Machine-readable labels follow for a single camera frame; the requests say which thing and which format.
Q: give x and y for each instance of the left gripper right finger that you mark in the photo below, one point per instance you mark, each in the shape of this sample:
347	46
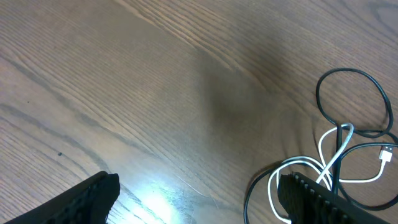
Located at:
306	201

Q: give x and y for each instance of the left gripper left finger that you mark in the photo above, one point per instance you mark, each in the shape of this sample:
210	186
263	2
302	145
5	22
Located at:
89	202

